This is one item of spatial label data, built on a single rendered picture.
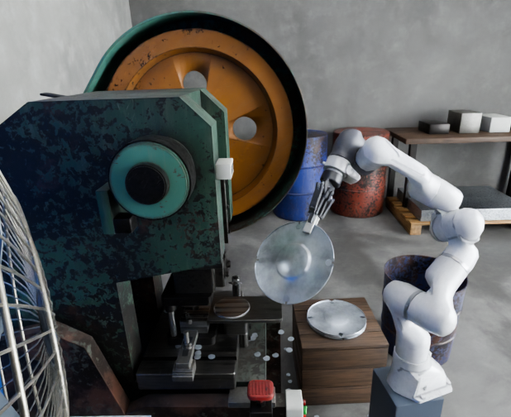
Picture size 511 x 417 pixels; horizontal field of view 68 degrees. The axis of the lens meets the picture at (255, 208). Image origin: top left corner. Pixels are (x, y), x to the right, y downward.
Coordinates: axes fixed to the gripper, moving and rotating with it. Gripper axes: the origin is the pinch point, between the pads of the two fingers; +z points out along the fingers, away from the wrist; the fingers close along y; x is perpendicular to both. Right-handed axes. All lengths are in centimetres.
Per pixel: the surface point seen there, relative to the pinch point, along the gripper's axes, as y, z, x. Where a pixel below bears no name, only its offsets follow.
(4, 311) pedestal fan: 97, 41, 41
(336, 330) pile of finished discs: -71, 25, -5
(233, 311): 0.8, 37.3, -13.2
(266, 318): -2.8, 34.5, -2.6
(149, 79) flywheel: 45, -24, -62
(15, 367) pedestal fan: 96, 43, 43
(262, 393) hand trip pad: 12, 52, 15
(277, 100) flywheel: 19.3, -36.3, -22.8
